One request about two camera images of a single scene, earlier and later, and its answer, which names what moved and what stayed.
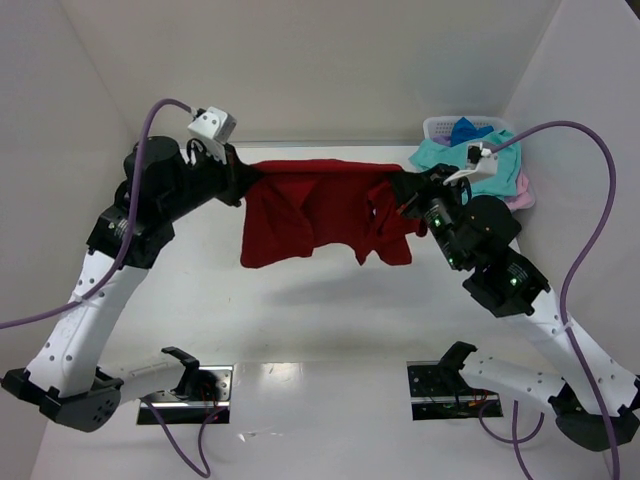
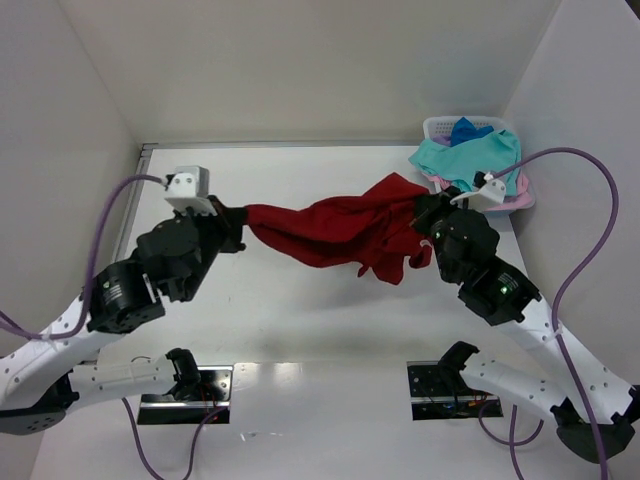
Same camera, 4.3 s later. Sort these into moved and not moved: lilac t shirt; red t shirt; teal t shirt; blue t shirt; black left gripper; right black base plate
Moved: black left gripper; red t shirt
Not moved: lilac t shirt; teal t shirt; blue t shirt; right black base plate
